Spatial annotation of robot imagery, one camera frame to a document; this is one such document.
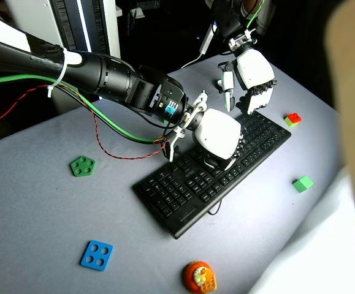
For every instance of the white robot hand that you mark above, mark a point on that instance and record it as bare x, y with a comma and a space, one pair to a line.
254, 69
217, 131

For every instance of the black computer keyboard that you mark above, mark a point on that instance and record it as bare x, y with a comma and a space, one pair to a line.
180, 190

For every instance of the red toy brick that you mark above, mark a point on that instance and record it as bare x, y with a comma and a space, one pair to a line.
295, 117

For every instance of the light green toy brick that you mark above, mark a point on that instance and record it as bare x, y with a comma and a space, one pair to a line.
290, 122

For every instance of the green toy cube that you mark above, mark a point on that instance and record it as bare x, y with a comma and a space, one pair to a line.
303, 185

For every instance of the green pentagon block with holes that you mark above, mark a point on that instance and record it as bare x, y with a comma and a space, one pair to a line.
83, 167

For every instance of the orange toy cake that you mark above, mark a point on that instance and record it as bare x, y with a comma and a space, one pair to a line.
191, 275

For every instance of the white sheet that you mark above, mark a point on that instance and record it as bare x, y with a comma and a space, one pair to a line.
318, 245

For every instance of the blue square block with holes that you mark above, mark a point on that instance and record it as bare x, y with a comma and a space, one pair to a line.
97, 255

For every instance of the grey table cloth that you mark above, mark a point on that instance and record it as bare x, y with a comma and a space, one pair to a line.
42, 214

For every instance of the white cabinet with black strips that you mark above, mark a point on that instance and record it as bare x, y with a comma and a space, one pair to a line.
42, 18

